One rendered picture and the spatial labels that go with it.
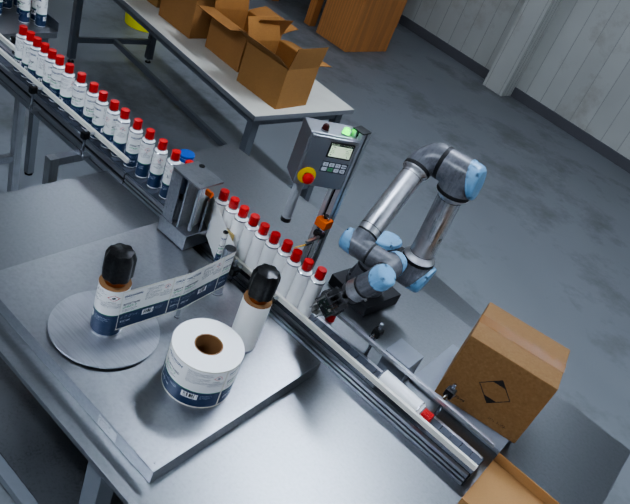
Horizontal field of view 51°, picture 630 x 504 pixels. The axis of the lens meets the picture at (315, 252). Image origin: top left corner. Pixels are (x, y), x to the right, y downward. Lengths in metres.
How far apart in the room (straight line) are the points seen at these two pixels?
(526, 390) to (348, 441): 0.58
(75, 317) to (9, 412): 0.71
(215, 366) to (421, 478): 0.70
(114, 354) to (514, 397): 1.22
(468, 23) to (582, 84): 1.73
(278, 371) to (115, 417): 0.51
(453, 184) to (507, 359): 0.57
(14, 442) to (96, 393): 0.76
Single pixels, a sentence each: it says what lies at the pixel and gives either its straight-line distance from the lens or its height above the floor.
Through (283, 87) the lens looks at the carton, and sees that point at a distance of 3.78.
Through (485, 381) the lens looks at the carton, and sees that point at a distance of 2.22.
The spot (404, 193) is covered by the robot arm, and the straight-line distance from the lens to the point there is 2.15.
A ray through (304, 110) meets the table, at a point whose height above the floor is 0.78.
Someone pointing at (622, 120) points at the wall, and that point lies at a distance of 8.31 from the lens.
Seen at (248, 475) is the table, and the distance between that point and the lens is 1.86.
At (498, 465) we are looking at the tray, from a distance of 2.26.
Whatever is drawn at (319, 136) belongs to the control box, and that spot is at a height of 1.47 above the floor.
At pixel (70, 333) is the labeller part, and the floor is 0.89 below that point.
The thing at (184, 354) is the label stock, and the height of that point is 1.02.
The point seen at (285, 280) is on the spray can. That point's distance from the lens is 2.23.
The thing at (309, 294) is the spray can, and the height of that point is 0.99.
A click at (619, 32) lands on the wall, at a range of 8.35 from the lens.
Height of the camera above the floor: 2.31
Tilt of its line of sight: 34 degrees down
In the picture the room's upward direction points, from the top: 23 degrees clockwise
